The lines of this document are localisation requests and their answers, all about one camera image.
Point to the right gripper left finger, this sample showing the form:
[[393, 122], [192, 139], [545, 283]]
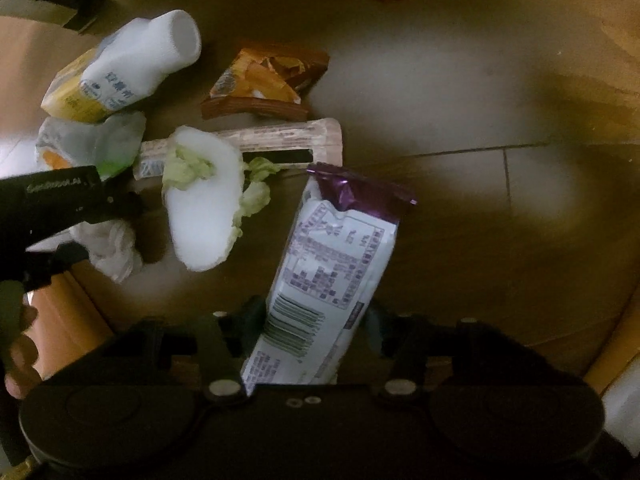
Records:
[[225, 340]]

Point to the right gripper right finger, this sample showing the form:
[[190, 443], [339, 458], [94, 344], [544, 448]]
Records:
[[388, 354]]

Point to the person's left hand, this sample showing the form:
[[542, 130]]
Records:
[[21, 375]]

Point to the grey white snack bag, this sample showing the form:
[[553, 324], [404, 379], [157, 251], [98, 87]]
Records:
[[111, 146]]

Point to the crumpled white tissue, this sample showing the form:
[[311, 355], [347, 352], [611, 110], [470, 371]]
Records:
[[111, 247]]

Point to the beige patterned paper strip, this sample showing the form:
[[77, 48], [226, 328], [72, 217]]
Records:
[[291, 146]]

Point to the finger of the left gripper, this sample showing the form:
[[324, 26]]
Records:
[[36, 206], [35, 270]]

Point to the purple white snack wrapper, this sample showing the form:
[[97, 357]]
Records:
[[343, 235]]

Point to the white yellow drink bottle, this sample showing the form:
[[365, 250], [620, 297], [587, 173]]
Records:
[[124, 68]]

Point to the orange brown snack wrapper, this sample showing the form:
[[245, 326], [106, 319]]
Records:
[[266, 79]]

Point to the white foam fruit sleeve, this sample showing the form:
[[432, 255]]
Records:
[[208, 191]]

